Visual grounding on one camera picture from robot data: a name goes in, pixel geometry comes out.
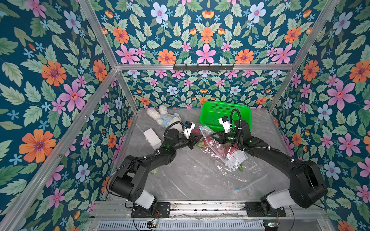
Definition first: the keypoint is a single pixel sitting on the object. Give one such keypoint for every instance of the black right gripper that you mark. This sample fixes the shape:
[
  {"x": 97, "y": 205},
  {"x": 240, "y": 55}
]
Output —
[{"x": 221, "y": 136}]

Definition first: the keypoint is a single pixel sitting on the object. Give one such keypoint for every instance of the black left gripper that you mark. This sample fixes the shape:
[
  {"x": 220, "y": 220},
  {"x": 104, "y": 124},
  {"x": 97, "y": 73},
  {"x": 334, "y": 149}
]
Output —
[{"x": 191, "y": 142}]

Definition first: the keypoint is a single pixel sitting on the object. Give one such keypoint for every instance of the clear zip-top bag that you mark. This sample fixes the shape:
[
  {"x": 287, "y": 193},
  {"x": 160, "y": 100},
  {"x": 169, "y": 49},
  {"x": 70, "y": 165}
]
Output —
[
  {"x": 205, "y": 131},
  {"x": 242, "y": 176}
]

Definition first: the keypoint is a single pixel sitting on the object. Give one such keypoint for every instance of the pink dragon fruit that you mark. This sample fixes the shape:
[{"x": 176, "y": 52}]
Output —
[
  {"x": 209, "y": 144},
  {"x": 230, "y": 154}
]

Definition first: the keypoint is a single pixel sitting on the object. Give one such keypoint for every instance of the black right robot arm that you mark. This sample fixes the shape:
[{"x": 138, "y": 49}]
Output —
[{"x": 306, "y": 186}]

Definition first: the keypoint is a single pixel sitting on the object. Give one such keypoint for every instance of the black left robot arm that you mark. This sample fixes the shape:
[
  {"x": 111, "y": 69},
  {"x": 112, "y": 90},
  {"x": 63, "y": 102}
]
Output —
[{"x": 129, "y": 180}]

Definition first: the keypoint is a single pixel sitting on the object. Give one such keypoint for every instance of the green plastic basket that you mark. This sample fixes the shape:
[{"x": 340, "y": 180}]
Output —
[{"x": 212, "y": 113}]

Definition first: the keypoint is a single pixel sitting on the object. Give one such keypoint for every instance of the white rectangular box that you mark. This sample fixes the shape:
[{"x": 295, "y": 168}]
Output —
[{"x": 152, "y": 138}]

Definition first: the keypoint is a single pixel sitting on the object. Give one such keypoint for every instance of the white plush bear toy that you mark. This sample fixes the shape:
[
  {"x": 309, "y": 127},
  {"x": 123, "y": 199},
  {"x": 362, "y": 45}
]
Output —
[{"x": 162, "y": 116}]

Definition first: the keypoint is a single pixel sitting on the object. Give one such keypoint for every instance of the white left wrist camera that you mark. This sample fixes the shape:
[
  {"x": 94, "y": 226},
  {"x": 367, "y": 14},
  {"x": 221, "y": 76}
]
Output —
[{"x": 188, "y": 127}]

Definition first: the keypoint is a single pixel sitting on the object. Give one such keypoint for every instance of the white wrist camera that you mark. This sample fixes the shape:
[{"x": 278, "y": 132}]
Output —
[
  {"x": 225, "y": 122},
  {"x": 188, "y": 127}
]

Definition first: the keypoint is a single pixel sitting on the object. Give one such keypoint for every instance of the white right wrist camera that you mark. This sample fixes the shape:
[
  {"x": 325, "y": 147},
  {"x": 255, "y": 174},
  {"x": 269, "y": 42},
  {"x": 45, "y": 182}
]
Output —
[{"x": 225, "y": 122}]

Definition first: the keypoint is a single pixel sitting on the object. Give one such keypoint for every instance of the black hook rail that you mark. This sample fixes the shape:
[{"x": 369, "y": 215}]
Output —
[{"x": 203, "y": 67}]

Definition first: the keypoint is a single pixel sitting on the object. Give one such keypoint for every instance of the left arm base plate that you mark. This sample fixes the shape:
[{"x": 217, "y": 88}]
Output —
[{"x": 157, "y": 210}]

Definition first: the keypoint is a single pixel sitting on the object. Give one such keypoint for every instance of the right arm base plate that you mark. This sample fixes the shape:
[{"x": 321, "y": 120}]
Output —
[{"x": 262, "y": 209}]

